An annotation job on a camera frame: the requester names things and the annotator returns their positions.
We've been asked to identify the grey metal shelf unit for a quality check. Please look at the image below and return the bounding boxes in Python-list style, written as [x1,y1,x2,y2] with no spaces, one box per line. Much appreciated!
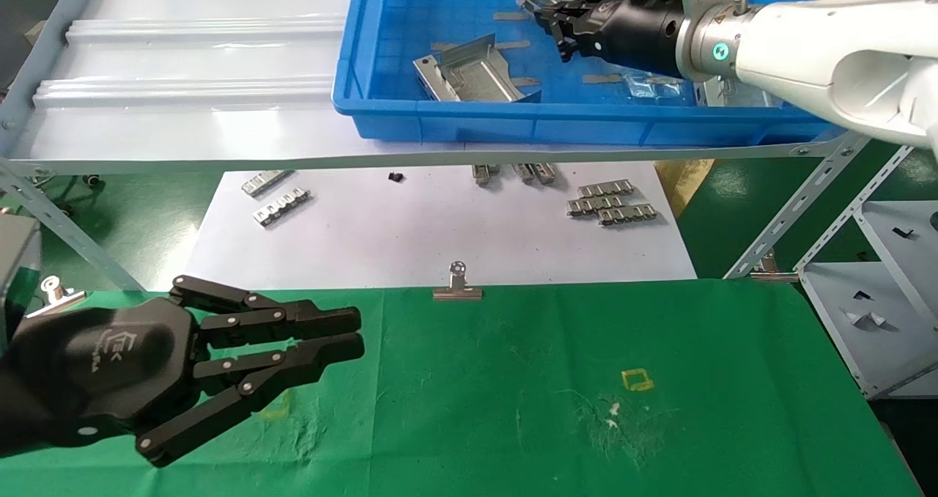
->
[795,141,938,401]

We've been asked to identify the green table cloth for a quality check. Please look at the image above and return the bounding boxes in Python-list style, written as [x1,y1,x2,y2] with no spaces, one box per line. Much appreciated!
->
[0,277,924,497]

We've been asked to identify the sheet metal part boxed walls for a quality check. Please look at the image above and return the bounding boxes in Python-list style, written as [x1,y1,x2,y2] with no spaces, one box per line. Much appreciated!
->
[696,78,789,109]

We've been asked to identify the sheet metal part raised flap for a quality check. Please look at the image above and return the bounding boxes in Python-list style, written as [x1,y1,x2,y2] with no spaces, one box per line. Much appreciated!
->
[412,34,542,104]

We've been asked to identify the clear plastic bag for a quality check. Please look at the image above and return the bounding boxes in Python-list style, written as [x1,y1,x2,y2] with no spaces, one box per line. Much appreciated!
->
[623,72,693,102]

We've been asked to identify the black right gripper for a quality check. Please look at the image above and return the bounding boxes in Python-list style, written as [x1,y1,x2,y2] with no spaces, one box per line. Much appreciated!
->
[536,0,687,80]

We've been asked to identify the white ribbed shelf panel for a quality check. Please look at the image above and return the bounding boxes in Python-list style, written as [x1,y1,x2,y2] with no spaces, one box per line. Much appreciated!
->
[11,0,829,166]

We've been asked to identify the blue plastic bin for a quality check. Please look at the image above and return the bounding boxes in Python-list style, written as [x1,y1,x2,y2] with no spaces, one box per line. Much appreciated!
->
[331,0,851,148]

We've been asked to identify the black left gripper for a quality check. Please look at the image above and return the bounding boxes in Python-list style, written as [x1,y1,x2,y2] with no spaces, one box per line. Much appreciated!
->
[0,275,366,468]

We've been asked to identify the grey slotted metal frame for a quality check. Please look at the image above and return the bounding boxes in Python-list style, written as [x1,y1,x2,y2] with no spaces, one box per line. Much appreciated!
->
[0,0,873,296]

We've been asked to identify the white paper sheet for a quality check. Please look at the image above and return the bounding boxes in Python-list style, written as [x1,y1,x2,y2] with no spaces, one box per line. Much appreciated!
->
[185,161,698,290]

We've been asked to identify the silver binder clip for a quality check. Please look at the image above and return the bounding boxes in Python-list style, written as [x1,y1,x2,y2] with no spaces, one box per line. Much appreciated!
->
[749,251,799,284]
[26,276,87,318]
[432,261,484,301]

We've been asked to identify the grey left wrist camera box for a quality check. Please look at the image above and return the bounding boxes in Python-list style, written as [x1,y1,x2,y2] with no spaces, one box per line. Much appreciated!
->
[0,215,42,336]

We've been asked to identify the small grey folded piece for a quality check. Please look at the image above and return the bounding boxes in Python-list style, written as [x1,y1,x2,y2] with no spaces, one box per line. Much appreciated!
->
[843,308,898,331]

